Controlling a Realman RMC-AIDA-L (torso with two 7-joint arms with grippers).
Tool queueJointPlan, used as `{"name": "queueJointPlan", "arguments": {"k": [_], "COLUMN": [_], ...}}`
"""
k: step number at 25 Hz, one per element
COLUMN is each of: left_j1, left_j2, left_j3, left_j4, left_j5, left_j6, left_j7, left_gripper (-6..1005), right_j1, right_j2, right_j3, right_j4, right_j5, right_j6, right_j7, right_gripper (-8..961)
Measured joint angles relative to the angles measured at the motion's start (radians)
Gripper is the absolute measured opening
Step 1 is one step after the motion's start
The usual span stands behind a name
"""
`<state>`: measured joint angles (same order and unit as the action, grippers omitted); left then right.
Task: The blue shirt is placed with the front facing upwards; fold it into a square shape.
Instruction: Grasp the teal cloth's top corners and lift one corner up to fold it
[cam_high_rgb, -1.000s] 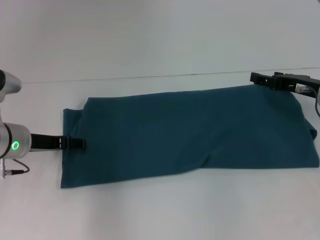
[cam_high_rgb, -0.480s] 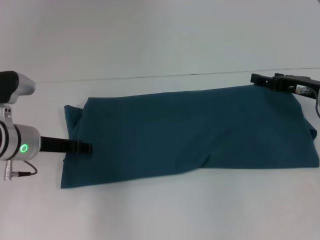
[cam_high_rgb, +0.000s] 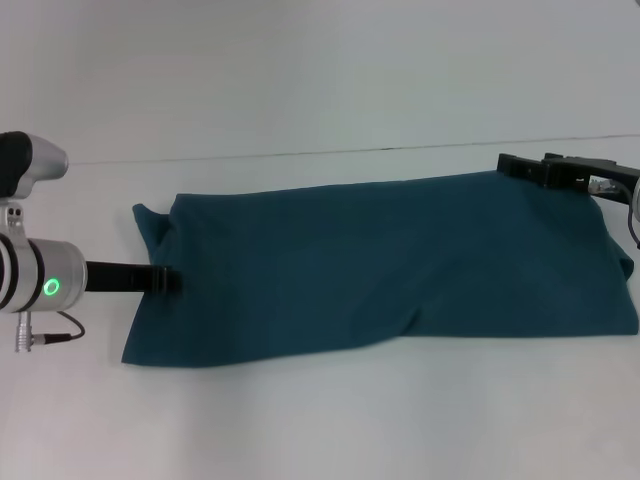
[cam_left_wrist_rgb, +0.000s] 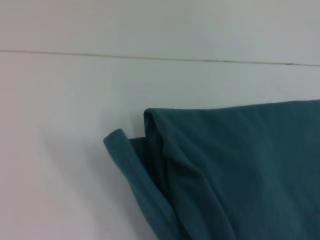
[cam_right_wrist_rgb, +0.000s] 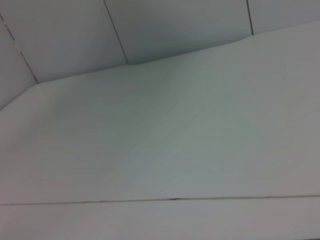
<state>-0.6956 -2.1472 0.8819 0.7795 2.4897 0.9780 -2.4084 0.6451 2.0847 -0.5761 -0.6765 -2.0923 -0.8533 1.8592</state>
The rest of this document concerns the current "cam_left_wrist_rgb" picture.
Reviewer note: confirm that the teal t-shirt with FREE print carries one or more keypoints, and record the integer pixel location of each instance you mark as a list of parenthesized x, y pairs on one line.
[(237, 162)]

